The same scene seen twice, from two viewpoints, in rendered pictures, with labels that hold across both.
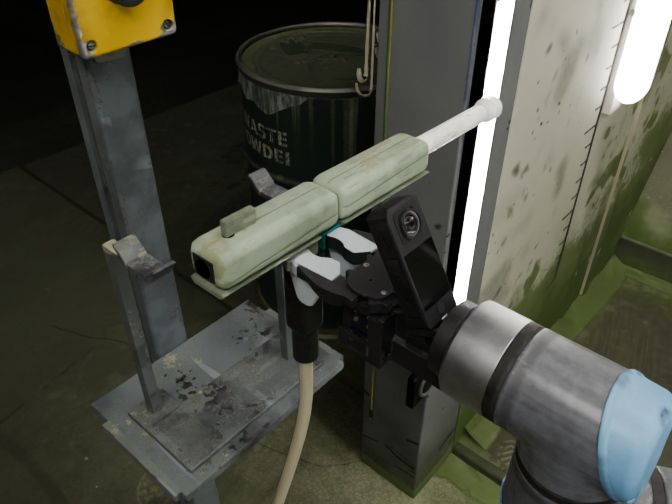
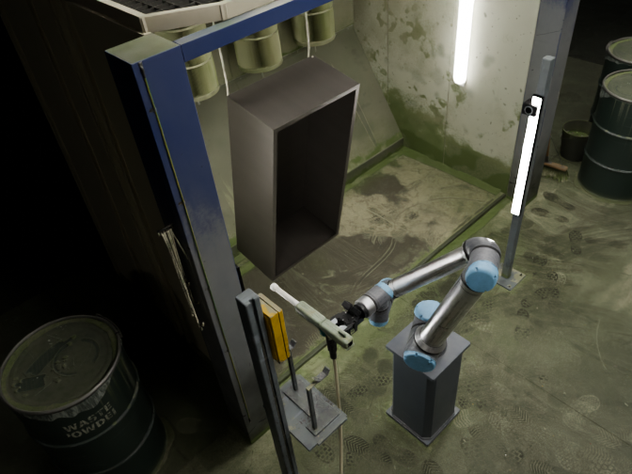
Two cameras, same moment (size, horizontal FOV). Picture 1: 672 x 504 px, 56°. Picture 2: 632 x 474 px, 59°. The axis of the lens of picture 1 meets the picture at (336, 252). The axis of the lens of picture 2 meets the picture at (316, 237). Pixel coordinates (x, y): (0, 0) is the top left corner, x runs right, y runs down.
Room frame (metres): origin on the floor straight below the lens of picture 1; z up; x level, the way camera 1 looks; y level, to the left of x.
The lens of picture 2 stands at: (0.29, 1.48, 2.95)
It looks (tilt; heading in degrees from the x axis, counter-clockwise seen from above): 41 degrees down; 279
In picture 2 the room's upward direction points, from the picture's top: 6 degrees counter-clockwise
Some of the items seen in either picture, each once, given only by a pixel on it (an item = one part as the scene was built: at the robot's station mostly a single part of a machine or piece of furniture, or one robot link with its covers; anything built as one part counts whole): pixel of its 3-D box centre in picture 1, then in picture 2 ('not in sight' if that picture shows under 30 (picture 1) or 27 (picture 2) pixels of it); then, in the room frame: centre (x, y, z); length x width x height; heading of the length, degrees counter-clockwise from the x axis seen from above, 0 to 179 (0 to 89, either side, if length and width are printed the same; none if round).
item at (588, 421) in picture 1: (580, 411); (377, 296); (0.32, -0.19, 1.12); 0.12 x 0.09 x 0.10; 49
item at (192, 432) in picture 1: (218, 308); (303, 386); (0.63, 0.16, 0.95); 0.26 x 0.15 x 0.32; 139
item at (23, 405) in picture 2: (333, 57); (61, 362); (1.82, 0.01, 0.86); 0.54 x 0.54 x 0.01
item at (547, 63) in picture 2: not in sight; (524, 183); (-0.57, -1.42, 0.82); 0.05 x 0.05 x 1.64; 49
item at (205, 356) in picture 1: (222, 385); (304, 410); (0.64, 0.17, 0.78); 0.31 x 0.23 x 0.01; 139
